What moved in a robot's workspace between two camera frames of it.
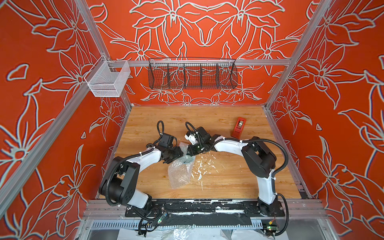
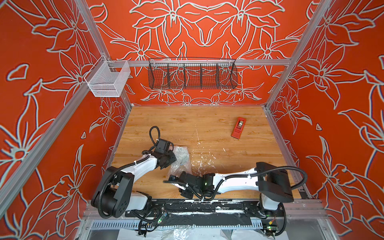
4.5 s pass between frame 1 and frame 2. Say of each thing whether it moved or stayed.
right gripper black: moved
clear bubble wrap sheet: stayed
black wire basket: stayed
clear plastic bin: stayed
